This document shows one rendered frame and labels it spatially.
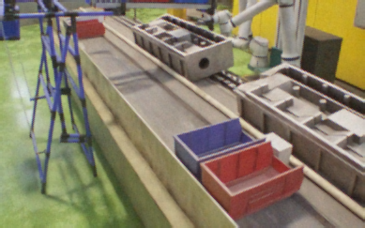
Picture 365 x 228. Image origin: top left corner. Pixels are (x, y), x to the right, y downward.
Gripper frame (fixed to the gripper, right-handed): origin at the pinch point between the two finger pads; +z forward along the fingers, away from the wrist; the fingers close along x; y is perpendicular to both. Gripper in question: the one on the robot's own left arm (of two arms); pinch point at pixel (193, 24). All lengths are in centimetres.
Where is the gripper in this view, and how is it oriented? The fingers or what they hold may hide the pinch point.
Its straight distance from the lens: 267.3
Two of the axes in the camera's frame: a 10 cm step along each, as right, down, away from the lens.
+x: 4.6, 4.2, -7.8
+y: -1.5, -8.3, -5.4
